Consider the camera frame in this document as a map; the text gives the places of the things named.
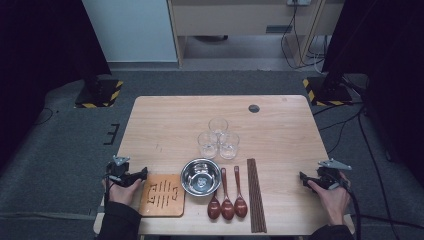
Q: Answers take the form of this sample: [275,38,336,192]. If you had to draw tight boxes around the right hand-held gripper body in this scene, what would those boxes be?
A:
[316,158,353,191]

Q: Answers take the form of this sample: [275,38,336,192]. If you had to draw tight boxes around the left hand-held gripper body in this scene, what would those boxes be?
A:
[105,155,134,187]

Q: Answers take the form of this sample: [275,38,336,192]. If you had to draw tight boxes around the square wooden trivet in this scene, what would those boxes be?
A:
[138,173,186,218]

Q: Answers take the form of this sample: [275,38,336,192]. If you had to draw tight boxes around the stainless steel bowl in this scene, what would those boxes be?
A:
[180,157,223,197]

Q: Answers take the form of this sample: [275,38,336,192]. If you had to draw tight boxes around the dark red wooden spoon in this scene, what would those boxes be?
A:
[207,189,222,220]
[233,165,249,219]
[219,167,235,221]

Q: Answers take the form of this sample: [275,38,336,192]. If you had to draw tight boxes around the person's left hand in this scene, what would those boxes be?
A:
[102,179,143,206]

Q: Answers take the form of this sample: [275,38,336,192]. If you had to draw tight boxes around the person's right hand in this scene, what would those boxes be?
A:
[307,176,352,226]

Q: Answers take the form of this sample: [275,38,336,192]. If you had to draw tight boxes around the bundle of dark wooden chopsticks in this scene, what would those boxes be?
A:
[246,158,268,234]

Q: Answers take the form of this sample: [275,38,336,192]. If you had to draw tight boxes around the clear drinking glass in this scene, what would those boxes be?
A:
[197,130,219,160]
[208,117,229,138]
[218,131,241,160]

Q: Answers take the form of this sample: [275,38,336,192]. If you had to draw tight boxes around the black stand base striped edge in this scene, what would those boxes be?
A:
[74,68,124,109]
[302,75,354,107]

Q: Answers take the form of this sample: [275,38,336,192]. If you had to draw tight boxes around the black curtain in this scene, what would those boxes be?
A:
[0,0,112,169]
[321,0,424,188]

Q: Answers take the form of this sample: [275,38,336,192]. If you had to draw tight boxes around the white cabinet panel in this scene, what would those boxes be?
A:
[81,0,178,63]

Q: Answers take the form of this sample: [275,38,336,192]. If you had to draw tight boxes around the dark object under desk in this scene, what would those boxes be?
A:
[194,34,230,43]

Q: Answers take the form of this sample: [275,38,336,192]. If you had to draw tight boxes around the beige wooden desk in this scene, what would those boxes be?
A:
[167,0,346,69]

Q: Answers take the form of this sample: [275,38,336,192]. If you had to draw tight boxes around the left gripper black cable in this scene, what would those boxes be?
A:
[103,173,113,206]

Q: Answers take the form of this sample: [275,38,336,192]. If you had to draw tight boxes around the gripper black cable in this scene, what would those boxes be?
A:
[103,173,113,206]
[343,184,364,240]

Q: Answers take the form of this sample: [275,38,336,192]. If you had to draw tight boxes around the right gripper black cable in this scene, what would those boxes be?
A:
[343,184,364,240]

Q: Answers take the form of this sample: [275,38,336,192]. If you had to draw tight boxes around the long black floor cable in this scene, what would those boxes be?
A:
[357,111,401,240]

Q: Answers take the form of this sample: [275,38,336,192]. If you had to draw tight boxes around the thin black floor cable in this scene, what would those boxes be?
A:
[33,107,55,126]

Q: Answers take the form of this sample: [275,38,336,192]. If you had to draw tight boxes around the black hanging cable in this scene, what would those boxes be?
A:
[280,3,326,70]

